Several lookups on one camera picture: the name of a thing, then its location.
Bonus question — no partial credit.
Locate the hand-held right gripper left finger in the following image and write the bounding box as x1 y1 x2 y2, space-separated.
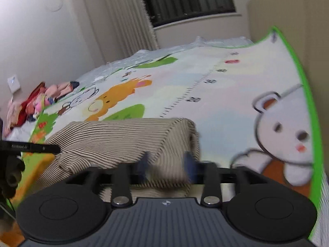
65 152 152 209

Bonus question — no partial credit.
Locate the pink doll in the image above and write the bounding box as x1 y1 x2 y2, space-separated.
45 81 80 103

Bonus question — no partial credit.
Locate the cartoon animal play mat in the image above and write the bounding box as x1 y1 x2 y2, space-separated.
5 26 325 247

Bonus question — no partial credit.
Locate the plastic-covered mattress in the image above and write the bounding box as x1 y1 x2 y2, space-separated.
76 35 254 83

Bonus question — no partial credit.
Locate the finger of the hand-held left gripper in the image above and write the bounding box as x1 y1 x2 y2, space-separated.
28 142 61 155

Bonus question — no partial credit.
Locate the pile of red pink clothes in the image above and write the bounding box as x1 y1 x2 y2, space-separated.
2 82 56 135

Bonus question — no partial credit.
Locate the beige curtain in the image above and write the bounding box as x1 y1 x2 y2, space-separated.
65 0 160 65

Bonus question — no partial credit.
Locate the person's left hand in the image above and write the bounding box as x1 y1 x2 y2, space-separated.
0 157 25 199

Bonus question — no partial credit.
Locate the striped beige cloth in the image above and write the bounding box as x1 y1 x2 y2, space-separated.
38 118 201 194

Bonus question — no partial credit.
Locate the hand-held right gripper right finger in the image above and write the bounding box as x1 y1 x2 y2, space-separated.
182 152 266 209

